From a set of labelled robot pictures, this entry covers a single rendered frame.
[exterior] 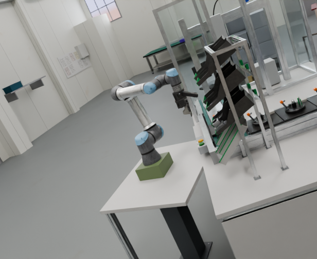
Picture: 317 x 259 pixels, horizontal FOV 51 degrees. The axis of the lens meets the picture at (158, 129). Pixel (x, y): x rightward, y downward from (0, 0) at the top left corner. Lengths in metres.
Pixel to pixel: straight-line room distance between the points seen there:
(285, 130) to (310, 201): 0.62
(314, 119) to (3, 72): 9.50
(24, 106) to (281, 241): 9.65
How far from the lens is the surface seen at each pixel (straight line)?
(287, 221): 2.06
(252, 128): 2.51
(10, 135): 9.82
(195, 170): 2.46
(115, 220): 2.58
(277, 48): 3.59
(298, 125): 2.47
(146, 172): 2.58
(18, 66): 11.32
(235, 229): 2.01
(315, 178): 2.00
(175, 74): 2.29
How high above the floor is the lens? 1.96
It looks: 18 degrees down
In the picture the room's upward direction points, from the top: 24 degrees counter-clockwise
